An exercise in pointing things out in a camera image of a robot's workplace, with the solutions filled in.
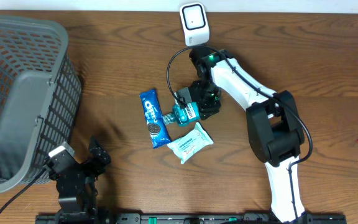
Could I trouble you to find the white barcode scanner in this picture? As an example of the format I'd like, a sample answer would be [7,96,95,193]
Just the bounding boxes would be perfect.
[179,2,210,47]

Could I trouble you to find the black cable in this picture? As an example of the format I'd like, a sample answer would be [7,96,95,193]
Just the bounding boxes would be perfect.
[0,167,48,224]
[166,45,314,222]

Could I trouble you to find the right black cable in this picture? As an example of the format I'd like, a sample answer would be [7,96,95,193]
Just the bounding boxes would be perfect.
[166,45,314,222]

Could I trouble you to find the blue Oreo cookie pack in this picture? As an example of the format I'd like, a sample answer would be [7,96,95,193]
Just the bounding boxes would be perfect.
[139,89,172,149]

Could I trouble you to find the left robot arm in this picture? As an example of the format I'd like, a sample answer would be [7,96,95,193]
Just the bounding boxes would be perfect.
[44,136,114,223]

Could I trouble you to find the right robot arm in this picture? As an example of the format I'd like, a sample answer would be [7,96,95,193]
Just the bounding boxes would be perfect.
[173,45,312,223]

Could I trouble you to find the grey plastic mesh basket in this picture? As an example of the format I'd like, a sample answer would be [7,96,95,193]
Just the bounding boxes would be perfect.
[0,15,82,193]

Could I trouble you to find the left black cable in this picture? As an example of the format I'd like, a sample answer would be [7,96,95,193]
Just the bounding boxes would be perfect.
[0,167,48,224]

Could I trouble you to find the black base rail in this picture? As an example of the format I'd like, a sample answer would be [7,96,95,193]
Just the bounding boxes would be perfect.
[35,212,347,224]

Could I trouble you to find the teal Listerine mouthwash bottle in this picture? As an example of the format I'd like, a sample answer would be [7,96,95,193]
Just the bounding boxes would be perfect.
[163,102,201,126]

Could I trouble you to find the mint green wipes pack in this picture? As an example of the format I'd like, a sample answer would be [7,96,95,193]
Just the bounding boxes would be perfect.
[167,122,214,164]

